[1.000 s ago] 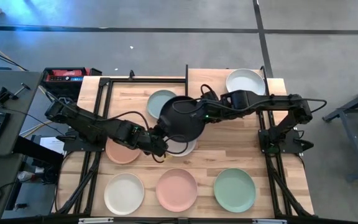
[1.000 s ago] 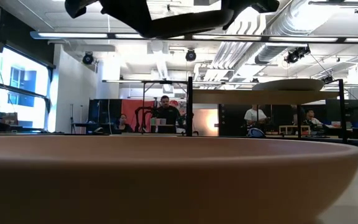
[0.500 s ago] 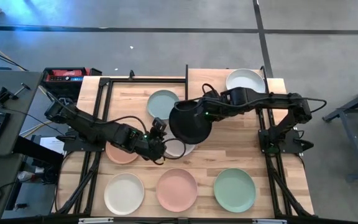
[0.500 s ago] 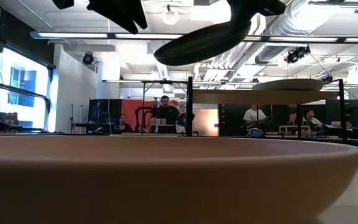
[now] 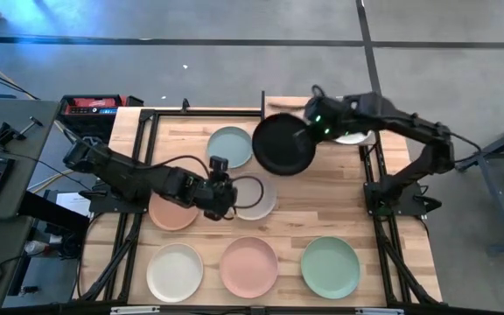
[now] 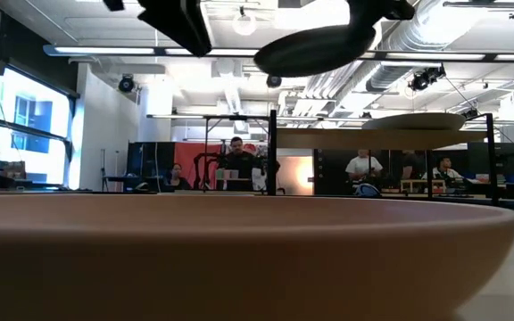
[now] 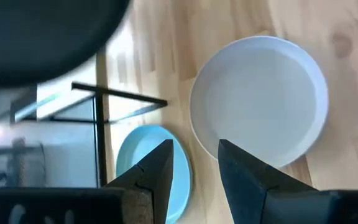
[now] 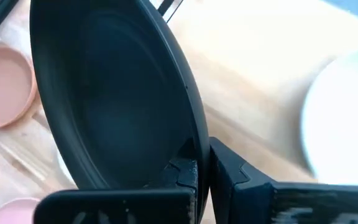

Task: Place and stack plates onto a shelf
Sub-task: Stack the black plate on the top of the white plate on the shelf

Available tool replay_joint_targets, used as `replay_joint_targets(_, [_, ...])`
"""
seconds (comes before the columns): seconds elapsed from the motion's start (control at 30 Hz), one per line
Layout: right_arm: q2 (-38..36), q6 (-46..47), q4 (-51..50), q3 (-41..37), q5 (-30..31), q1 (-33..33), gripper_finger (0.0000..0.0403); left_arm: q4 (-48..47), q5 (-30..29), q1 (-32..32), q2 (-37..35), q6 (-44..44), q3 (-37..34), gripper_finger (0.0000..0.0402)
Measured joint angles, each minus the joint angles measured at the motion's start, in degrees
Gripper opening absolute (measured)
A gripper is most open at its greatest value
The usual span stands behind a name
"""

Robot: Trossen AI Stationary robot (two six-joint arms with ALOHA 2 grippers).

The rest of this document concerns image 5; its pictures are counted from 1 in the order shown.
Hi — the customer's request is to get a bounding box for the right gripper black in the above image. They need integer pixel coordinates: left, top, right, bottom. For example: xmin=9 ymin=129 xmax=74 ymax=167
xmin=293 ymin=94 xmax=350 ymax=144

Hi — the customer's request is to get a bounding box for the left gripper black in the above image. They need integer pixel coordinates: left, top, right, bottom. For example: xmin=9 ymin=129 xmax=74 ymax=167
xmin=188 ymin=174 xmax=239 ymax=221

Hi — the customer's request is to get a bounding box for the black plate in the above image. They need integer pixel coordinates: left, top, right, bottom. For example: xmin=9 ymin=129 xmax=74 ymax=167
xmin=251 ymin=112 xmax=318 ymax=177

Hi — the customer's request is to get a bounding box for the salmon orange plate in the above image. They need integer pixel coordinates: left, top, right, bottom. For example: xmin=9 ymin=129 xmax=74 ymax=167
xmin=148 ymin=192 xmax=200 ymax=232

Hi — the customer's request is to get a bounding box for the white plate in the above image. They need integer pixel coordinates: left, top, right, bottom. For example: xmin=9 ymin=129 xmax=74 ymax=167
xmin=333 ymin=129 xmax=376 ymax=146

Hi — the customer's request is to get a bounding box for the taupe plate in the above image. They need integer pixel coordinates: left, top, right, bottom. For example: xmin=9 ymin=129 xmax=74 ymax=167
xmin=232 ymin=171 xmax=278 ymax=221

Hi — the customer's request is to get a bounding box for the blue-grey plate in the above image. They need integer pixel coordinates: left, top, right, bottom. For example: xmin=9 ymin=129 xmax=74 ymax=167
xmin=206 ymin=125 xmax=254 ymax=170

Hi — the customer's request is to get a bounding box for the cream plate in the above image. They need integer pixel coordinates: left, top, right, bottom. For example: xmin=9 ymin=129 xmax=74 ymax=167
xmin=145 ymin=242 xmax=205 ymax=304

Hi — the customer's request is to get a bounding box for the mint green plate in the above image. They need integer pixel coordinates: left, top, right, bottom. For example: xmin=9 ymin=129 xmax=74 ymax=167
xmin=300 ymin=235 xmax=361 ymax=301

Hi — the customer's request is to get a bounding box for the white paper sheet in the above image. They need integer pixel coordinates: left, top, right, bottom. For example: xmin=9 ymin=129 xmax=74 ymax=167
xmin=54 ymin=191 xmax=92 ymax=219

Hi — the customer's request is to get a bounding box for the red and black tool case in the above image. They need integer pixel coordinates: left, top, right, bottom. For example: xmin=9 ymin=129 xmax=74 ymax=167
xmin=58 ymin=93 xmax=144 ymax=142

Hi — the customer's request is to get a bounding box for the dark grey desk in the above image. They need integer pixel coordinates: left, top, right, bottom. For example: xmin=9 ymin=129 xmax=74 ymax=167
xmin=0 ymin=99 xmax=60 ymax=310

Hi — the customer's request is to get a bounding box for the power strip with plugs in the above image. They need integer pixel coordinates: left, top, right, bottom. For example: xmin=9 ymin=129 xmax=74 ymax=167
xmin=23 ymin=231 xmax=82 ymax=260

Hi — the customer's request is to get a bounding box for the grey metal stand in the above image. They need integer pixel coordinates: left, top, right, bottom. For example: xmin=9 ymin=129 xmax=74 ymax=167
xmin=452 ymin=113 xmax=504 ymax=256

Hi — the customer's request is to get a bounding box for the black clamp tool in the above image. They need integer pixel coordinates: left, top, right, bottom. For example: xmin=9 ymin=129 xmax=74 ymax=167
xmin=0 ymin=115 xmax=46 ymax=150

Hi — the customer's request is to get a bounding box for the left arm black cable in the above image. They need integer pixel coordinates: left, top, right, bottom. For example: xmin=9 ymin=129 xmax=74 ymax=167
xmin=136 ymin=154 xmax=265 ymax=210

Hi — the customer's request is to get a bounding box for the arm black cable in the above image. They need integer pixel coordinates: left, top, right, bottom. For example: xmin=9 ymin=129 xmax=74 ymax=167
xmin=136 ymin=154 xmax=265 ymax=210
xmin=311 ymin=84 xmax=483 ymax=165

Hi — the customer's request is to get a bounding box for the black aluminium table frame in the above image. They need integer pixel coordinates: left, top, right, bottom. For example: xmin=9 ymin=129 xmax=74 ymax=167
xmin=76 ymin=108 xmax=444 ymax=307

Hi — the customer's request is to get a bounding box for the silver metal bracket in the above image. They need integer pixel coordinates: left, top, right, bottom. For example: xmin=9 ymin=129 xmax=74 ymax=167
xmin=109 ymin=305 xmax=161 ymax=315
xmin=354 ymin=307 xmax=405 ymax=315

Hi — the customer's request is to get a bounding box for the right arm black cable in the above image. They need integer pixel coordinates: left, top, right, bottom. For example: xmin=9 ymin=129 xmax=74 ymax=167
xmin=311 ymin=84 xmax=483 ymax=165

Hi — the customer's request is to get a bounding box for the yellow cable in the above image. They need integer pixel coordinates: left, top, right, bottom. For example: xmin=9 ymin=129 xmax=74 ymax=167
xmin=27 ymin=169 xmax=67 ymax=194

